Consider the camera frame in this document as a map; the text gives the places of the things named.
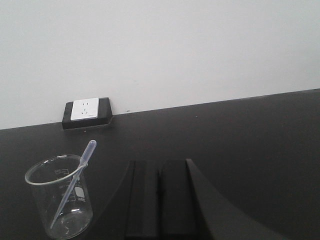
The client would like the white socket on black box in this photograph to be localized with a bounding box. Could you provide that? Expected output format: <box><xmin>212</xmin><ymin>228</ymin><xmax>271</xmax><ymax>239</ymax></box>
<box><xmin>61</xmin><ymin>97</ymin><xmax>113</xmax><ymax>130</ymax></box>

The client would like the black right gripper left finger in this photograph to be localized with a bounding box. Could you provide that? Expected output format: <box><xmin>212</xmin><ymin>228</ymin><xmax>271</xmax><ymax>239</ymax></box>
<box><xmin>124</xmin><ymin>160</ymin><xmax>160</xmax><ymax>238</ymax></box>

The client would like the clear plastic pipette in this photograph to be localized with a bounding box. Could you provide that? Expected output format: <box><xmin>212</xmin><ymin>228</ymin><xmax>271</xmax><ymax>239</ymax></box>
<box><xmin>50</xmin><ymin>140</ymin><xmax>97</xmax><ymax>229</ymax></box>

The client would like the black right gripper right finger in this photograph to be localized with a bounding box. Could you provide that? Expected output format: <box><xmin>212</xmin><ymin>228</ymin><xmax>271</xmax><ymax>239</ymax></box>
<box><xmin>160</xmin><ymin>159</ymin><xmax>285</xmax><ymax>240</ymax></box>

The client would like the clear glass beaker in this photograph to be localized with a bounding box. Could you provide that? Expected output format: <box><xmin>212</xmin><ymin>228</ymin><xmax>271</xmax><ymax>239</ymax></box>
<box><xmin>25</xmin><ymin>154</ymin><xmax>93</xmax><ymax>240</ymax></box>

